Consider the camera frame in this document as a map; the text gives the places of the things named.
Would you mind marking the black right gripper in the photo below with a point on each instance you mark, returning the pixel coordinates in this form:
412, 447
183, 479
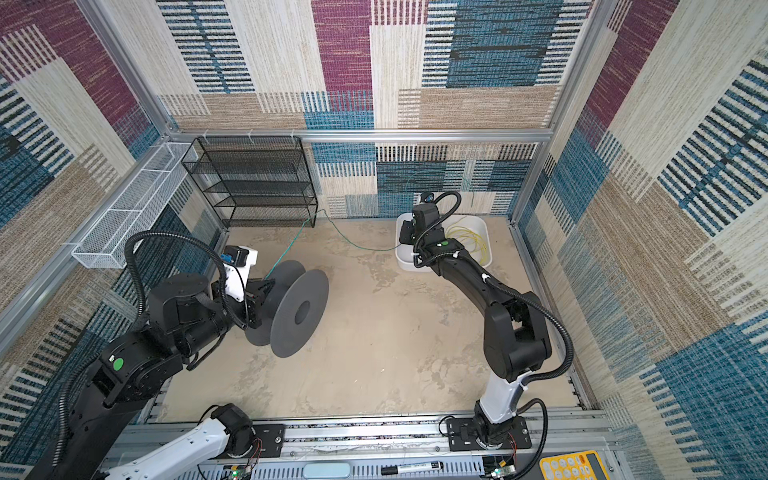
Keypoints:
405, 231

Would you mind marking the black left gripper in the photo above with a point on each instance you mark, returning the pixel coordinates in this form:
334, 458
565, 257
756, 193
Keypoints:
254, 299

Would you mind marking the black perforated cable spool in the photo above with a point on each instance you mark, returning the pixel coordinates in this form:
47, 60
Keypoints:
297, 304

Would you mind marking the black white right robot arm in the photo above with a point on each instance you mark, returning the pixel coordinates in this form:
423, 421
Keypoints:
516, 341

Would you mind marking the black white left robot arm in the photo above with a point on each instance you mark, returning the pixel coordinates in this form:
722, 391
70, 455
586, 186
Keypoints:
184, 322

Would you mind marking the white plastic tub left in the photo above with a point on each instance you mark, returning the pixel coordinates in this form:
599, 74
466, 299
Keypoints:
403, 252

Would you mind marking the white plastic tub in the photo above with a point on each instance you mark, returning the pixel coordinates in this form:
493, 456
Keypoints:
472, 232
403, 252

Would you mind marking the white plastic tub right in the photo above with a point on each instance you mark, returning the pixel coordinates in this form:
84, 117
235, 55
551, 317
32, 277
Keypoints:
472, 232

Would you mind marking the light blue label plate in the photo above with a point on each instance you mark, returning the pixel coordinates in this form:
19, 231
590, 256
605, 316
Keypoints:
326, 470

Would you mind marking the black marker pen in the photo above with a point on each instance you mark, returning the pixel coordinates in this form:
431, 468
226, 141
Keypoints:
412, 468

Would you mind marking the yellow keypad pendant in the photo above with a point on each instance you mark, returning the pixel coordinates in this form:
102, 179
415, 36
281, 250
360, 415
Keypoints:
583, 465

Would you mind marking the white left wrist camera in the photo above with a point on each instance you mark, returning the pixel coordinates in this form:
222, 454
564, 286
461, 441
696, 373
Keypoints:
238, 261

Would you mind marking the black wire mesh shelf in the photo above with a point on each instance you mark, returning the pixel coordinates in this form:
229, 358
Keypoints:
254, 181

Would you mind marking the white wire mesh basket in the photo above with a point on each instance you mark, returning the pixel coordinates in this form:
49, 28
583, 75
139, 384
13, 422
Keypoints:
135, 209

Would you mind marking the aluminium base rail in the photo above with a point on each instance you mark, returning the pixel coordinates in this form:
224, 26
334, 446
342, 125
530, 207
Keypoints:
283, 446

